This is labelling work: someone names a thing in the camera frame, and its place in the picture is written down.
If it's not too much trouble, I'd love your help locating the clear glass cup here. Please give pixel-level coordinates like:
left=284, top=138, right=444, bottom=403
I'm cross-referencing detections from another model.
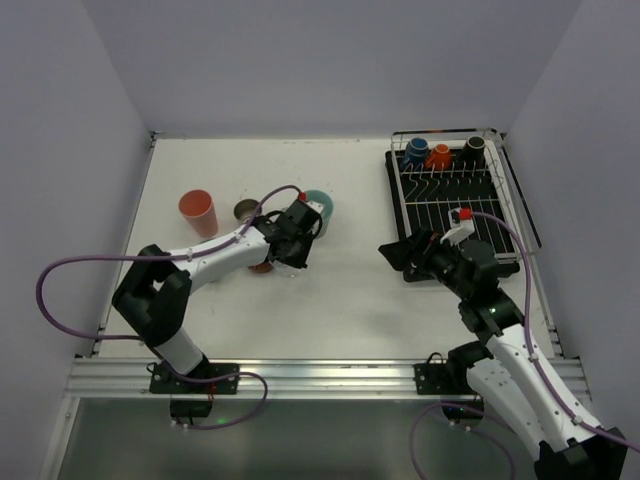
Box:
left=274, top=264, right=302, bottom=279

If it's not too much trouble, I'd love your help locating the red glazed round cup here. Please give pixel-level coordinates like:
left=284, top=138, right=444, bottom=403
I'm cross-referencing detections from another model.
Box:
left=248, top=262, right=273, bottom=274

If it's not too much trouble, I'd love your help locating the pale green mug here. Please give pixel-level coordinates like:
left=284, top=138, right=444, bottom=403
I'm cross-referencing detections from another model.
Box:
left=304, top=190, right=334, bottom=238

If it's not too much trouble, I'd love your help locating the steel cup with cork base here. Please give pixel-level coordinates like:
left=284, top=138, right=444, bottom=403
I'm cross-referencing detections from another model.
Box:
left=233, top=199, right=261, bottom=224

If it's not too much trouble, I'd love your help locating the blue cup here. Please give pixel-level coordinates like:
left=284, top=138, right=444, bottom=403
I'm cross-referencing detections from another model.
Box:
left=403, top=137, right=430, bottom=166

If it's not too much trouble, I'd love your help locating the pink plastic cup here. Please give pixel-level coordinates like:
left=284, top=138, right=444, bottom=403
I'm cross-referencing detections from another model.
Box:
left=178, top=189, right=219, bottom=238

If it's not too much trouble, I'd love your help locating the orange cup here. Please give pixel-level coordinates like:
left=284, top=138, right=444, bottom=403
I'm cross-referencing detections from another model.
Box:
left=425, top=144, right=453, bottom=171

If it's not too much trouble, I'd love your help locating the black cup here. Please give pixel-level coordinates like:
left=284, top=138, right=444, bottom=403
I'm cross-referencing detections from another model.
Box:
left=459, top=135, right=486, bottom=164

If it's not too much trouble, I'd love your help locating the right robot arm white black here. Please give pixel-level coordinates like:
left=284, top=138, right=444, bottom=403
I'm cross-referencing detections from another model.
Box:
left=378, top=230, right=628, bottom=479

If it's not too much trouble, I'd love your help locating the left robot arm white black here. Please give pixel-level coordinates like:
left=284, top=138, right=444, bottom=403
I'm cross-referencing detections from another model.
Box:
left=112, top=199, right=323, bottom=379

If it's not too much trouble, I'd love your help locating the black drip tray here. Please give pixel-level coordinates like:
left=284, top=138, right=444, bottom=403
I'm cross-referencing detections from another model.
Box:
left=385, top=149, right=520, bottom=278

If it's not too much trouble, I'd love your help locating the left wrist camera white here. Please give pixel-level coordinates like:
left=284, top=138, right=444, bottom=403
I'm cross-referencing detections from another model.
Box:
left=298, top=192, right=325, bottom=213

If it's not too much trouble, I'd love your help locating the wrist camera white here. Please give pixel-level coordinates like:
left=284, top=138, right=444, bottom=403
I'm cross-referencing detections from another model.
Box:
left=298, top=192, right=325, bottom=213
left=441, top=207, right=475, bottom=246

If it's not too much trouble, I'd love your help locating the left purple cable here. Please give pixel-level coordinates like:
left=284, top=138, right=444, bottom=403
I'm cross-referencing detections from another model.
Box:
left=35, top=184, right=269, bottom=431

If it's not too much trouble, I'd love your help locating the purple cable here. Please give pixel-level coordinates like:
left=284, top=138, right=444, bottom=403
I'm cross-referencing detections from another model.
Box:
left=35, top=184, right=269, bottom=431
left=409, top=211, right=640, bottom=480

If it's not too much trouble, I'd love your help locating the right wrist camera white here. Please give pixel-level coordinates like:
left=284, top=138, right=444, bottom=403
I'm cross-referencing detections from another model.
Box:
left=441, top=207, right=475, bottom=246

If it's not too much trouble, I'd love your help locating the wire dish rack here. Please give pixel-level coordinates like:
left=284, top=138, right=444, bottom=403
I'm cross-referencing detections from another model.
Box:
left=385, top=128, right=542, bottom=254

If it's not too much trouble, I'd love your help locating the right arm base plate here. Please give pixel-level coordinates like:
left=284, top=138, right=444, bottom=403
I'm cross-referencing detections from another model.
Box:
left=412, top=352, right=475, bottom=396

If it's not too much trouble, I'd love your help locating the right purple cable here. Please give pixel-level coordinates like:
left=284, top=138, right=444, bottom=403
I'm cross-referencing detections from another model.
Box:
left=409, top=211, right=640, bottom=480

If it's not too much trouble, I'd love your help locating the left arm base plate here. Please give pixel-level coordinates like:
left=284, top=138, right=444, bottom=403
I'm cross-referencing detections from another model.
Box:
left=146, top=362, right=240, bottom=395

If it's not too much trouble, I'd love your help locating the aluminium mounting rail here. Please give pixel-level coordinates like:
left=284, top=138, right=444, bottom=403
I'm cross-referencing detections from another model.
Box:
left=64, top=355, right=591, bottom=399

